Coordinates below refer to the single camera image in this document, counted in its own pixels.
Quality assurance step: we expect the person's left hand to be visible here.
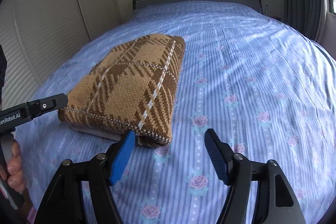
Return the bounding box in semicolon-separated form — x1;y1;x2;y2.
1;140;26;194

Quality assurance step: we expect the beige louvered wardrobe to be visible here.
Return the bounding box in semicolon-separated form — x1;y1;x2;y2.
1;0;121;109

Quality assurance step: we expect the brown plaid knit sweater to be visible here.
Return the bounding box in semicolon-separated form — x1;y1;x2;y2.
58;34;186;147

